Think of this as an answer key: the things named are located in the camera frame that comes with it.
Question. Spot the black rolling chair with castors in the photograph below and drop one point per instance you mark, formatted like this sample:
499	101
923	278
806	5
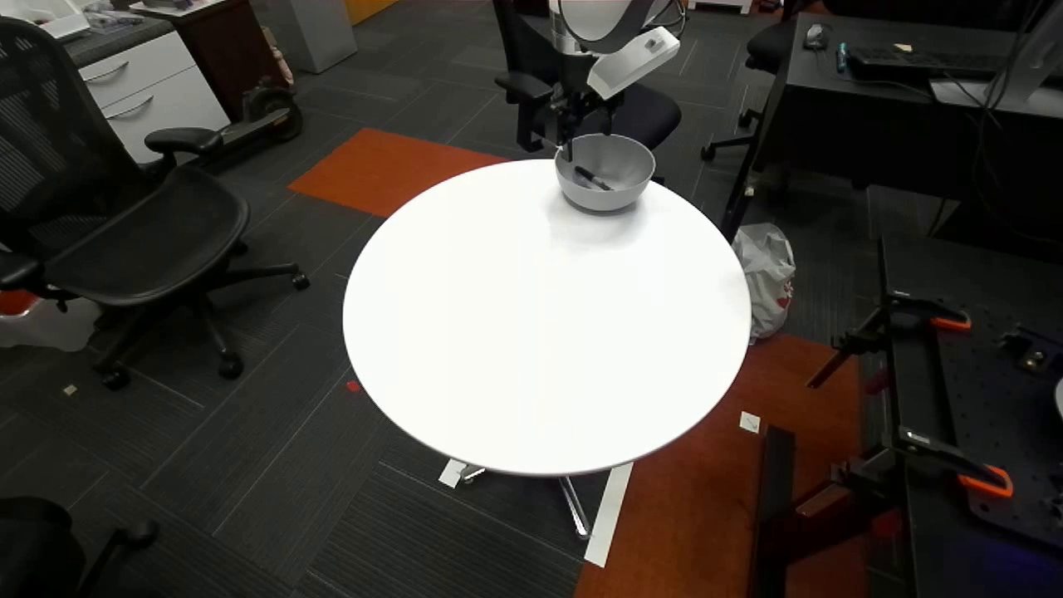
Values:
770	47

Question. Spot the black upright post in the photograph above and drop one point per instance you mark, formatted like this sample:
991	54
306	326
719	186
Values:
774	518

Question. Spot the black keyboard on black desk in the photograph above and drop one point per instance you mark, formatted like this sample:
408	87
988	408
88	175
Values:
908	66

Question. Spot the white metal table base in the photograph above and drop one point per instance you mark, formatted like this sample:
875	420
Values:
610	516

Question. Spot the small black device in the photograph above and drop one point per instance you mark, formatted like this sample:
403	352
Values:
1030	352

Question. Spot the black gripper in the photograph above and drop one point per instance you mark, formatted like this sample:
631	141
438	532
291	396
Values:
577	83

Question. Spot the small white paper scrap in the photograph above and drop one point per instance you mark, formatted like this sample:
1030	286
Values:
752	422

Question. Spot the grey computer mouse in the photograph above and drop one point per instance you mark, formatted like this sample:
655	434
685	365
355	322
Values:
814	33

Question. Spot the black office desk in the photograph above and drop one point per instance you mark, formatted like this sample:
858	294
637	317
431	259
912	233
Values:
865	120

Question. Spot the black padded office chair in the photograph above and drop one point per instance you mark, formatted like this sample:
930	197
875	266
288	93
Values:
637	119

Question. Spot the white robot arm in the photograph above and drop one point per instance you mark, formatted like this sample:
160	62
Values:
603	17

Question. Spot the white plastic bag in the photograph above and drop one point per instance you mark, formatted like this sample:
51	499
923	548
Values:
765	278

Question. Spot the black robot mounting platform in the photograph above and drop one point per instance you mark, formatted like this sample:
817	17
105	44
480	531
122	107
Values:
984	442

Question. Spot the white drawer cabinet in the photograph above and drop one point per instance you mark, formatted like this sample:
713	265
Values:
154	93

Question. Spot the grey metal box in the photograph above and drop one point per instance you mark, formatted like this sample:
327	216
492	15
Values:
309	33

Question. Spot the black mesh office chair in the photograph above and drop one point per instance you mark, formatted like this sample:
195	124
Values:
145	238

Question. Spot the white crumpled bag with red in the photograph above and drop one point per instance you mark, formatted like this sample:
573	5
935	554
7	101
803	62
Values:
43	326

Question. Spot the dark wooden cabinet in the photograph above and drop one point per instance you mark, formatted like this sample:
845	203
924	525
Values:
235	52

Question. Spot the grey round bowl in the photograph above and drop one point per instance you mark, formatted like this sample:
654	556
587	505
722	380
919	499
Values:
618	184

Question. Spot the black kick scooter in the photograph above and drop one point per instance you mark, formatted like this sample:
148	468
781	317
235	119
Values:
259	120

